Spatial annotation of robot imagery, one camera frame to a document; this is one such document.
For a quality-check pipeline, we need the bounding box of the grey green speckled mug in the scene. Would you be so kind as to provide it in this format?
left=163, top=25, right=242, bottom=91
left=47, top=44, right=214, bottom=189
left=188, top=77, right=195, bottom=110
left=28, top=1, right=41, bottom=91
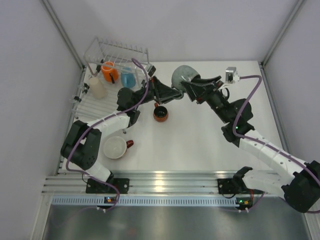
left=171, top=65, right=200, bottom=93

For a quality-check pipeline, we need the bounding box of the blue mug white interior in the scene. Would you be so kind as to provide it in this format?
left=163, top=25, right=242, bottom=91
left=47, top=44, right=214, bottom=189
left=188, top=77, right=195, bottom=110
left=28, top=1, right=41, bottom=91
left=120, top=67, right=136, bottom=89

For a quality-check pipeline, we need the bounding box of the orange mug black handle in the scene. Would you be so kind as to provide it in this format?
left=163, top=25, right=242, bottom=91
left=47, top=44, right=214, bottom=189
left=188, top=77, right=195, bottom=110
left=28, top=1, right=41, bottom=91
left=100, top=61, right=119, bottom=84

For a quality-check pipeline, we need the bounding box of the beige handleless cup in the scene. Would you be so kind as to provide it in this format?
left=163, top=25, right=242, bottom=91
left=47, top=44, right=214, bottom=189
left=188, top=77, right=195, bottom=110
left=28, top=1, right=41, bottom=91
left=89, top=77, right=106, bottom=99

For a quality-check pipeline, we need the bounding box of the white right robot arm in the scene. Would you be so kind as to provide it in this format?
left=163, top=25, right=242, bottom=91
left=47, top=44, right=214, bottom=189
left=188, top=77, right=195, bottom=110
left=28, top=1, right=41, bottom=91
left=177, top=74, right=320, bottom=214

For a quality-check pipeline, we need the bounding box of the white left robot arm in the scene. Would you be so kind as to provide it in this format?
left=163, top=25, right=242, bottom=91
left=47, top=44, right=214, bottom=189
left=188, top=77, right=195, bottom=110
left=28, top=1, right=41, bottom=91
left=60, top=76, right=186, bottom=190

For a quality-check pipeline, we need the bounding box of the brown mug black interior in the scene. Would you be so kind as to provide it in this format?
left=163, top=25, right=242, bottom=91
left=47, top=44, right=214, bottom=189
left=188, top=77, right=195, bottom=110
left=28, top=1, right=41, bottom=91
left=153, top=103, right=169, bottom=123

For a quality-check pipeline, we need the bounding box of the red mug white interior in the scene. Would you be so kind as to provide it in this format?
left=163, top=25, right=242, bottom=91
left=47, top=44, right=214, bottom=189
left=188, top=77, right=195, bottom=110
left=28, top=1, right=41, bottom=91
left=103, top=136, right=135, bottom=160

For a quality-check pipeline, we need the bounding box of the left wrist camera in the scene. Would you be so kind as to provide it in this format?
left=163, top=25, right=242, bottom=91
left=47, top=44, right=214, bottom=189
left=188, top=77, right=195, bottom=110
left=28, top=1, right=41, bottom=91
left=144, top=63, right=156, bottom=77

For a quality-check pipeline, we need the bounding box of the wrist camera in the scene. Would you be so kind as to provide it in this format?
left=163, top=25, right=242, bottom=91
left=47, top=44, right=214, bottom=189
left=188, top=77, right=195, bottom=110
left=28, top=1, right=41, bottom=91
left=144, top=63, right=156, bottom=77
left=219, top=66, right=240, bottom=90

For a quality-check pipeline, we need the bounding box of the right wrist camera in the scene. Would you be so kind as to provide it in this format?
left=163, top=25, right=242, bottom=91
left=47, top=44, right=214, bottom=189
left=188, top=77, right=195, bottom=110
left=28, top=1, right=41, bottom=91
left=219, top=66, right=240, bottom=90

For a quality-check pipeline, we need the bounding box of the silver wire dish rack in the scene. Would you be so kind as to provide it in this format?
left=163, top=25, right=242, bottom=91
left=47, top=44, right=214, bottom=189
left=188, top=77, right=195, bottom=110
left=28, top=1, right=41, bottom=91
left=71, top=36, right=150, bottom=122

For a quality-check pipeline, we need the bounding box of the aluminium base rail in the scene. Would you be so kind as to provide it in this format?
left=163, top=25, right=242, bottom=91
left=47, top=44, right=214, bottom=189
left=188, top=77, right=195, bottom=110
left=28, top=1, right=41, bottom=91
left=42, top=170, right=276, bottom=196

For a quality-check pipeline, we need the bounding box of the perforated grey cable duct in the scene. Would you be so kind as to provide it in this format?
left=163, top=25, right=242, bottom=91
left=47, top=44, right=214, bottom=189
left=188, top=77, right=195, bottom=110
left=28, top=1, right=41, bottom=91
left=51, top=195, right=250, bottom=207

